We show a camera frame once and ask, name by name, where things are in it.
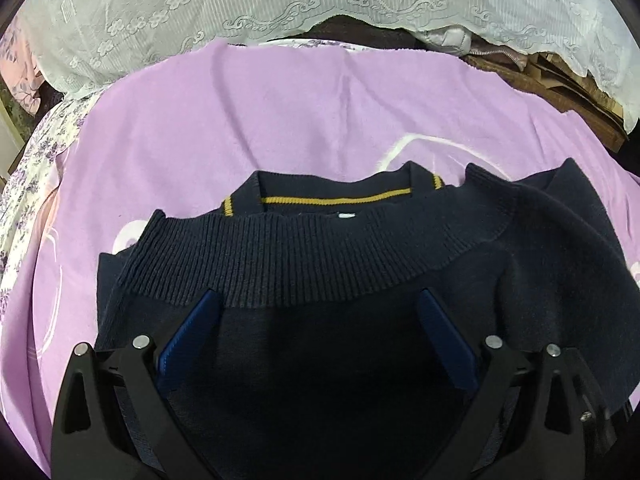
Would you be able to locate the navy knit sweater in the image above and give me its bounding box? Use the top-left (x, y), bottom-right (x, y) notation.
top-left (96, 160), bottom-right (639, 479)

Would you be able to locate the purple blanket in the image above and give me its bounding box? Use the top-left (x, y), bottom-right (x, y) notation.
top-left (1, 40), bottom-right (639, 468)

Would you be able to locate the floral bed sheet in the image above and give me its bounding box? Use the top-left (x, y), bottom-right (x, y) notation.
top-left (1, 90), bottom-right (102, 312)

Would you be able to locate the brown woven mat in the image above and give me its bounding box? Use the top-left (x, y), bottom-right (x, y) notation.
top-left (463, 55), bottom-right (628, 153)

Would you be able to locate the pink floral pillow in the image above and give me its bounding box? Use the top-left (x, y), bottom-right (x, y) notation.
top-left (1, 18), bottom-right (44, 116)

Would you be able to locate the white lace cover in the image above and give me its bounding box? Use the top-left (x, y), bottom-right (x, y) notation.
top-left (17, 0), bottom-right (639, 129)

